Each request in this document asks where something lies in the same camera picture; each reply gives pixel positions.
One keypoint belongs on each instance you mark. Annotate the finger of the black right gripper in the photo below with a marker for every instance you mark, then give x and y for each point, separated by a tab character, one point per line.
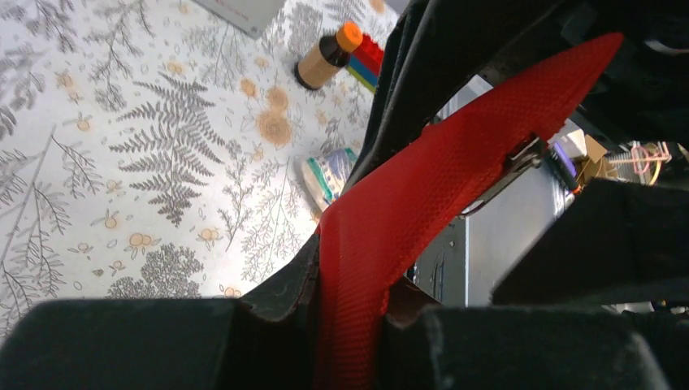
617	243

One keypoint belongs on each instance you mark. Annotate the floral table mat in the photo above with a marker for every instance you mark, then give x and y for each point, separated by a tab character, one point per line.
151	149

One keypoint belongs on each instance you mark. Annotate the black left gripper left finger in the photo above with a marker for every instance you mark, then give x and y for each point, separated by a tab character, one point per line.
262	340

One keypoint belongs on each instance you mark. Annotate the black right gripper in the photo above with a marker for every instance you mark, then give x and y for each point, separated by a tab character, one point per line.
445	53

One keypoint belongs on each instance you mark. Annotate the brown orange-capped bottle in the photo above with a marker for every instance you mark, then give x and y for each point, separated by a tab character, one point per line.
328	56

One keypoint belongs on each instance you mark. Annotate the red first aid pouch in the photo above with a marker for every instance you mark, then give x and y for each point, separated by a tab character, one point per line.
374	232

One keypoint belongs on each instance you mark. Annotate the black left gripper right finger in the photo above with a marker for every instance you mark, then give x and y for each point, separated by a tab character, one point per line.
426	345

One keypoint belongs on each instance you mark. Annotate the red blue box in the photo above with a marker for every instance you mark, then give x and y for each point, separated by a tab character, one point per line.
365	63

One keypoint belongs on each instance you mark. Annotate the bandage roll packet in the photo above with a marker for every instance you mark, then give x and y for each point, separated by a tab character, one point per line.
326	175

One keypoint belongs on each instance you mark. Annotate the grey metal box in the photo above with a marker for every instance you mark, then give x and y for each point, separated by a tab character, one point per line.
250	16

